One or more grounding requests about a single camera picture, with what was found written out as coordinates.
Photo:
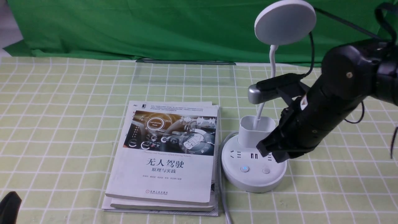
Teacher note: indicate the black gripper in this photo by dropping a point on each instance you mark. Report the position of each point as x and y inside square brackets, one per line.
[309, 120]

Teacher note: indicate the white desk lamp with base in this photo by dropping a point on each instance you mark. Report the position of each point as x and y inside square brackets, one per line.
[281, 23]

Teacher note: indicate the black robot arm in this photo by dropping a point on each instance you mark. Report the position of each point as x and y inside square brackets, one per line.
[349, 74]

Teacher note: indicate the white self-driving book top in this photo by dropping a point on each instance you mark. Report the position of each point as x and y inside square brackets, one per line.
[164, 165]

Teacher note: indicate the green backdrop cloth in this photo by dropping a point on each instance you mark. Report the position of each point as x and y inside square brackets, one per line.
[178, 30]

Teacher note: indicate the white middle book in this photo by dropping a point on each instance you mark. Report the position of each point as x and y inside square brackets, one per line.
[161, 206]

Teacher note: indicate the thin bottom booklet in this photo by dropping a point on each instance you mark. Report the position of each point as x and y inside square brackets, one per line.
[135, 206]

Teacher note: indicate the checkered green tablecloth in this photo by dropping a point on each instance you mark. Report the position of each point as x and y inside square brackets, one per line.
[61, 120]

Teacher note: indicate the black object bottom left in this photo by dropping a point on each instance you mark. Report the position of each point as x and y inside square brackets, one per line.
[9, 208]

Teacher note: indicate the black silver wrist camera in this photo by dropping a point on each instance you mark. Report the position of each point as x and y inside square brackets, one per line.
[286, 86]

